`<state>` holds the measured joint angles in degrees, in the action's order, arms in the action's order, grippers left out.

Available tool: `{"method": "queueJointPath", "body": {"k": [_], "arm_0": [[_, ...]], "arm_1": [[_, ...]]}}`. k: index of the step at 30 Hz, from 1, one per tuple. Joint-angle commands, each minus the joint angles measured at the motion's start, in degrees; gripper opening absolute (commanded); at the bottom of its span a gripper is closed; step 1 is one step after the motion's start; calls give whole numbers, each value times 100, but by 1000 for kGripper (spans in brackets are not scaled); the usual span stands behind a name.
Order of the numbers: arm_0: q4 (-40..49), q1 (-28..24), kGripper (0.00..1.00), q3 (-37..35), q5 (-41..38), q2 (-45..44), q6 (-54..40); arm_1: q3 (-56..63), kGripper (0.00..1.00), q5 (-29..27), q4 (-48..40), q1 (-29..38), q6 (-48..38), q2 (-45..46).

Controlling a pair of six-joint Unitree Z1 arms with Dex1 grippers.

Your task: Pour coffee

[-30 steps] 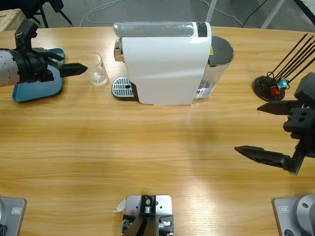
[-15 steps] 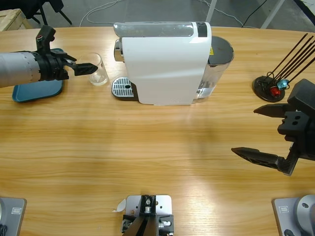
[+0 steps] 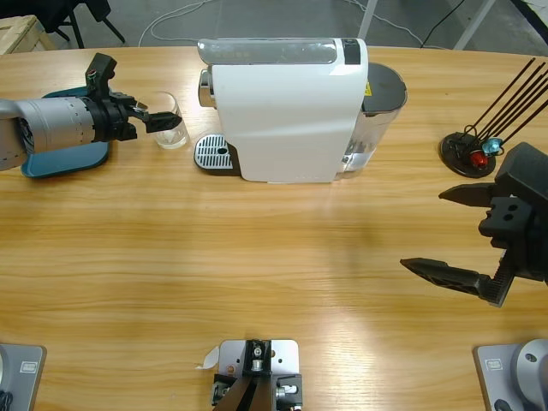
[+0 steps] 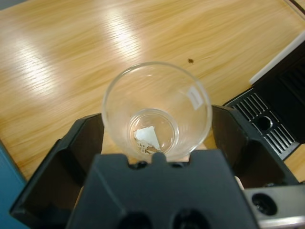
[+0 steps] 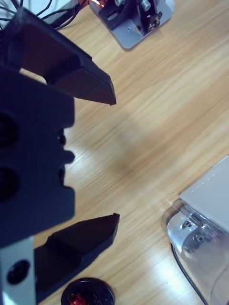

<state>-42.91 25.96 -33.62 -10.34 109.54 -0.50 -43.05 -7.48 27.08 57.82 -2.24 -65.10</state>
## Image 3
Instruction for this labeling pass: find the black table clamp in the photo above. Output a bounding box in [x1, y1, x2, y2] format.
[271, 372, 304, 410]
[210, 372, 241, 408]

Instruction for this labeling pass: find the white capsule coffee machine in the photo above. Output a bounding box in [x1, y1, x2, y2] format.
[197, 37, 370, 185]

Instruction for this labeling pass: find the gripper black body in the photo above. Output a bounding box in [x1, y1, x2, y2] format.
[479, 194, 548, 284]
[87, 89, 149, 142]

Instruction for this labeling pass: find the chrome coffee machine lever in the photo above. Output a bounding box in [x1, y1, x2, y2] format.
[196, 37, 339, 66]

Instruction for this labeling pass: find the wrist black camera housing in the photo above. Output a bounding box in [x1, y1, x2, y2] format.
[494, 142, 548, 202]

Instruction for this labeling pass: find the silver camera mount plate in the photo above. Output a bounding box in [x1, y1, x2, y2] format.
[218, 339, 300, 378]

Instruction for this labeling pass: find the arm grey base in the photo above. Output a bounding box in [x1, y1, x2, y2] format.
[0, 343, 47, 411]
[473, 339, 548, 411]

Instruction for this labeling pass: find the black capsule holder with rods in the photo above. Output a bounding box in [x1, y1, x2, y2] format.
[438, 57, 548, 179]

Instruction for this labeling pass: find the black frame bar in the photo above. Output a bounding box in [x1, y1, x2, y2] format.
[509, 0, 548, 44]

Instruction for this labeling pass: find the white metal frame leg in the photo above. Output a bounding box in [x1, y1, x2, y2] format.
[357, 0, 378, 40]
[453, 0, 497, 51]

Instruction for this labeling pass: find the clear drinking glass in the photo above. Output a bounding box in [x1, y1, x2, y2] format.
[135, 90, 191, 151]

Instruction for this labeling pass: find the wooden crate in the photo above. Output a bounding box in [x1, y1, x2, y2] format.
[0, 15, 55, 56]

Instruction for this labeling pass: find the teal plastic tray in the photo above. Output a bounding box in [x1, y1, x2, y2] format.
[20, 85, 113, 181]

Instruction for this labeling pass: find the silver drip tray grate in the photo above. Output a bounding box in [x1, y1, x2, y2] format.
[194, 134, 241, 178]

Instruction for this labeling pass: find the black stand with legs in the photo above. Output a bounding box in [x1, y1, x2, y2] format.
[40, 0, 128, 47]

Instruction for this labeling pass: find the dark camera post with bracket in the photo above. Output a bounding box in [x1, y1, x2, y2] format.
[211, 339, 275, 411]

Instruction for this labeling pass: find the white paper tag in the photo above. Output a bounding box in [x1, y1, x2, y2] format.
[194, 345, 222, 372]

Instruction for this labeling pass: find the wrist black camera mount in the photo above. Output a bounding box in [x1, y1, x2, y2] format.
[84, 52, 118, 102]

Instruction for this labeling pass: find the white floor cable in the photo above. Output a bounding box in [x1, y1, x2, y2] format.
[139, 0, 223, 47]

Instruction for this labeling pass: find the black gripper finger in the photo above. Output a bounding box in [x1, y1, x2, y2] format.
[400, 257, 514, 309]
[144, 111, 184, 134]
[438, 182, 497, 211]

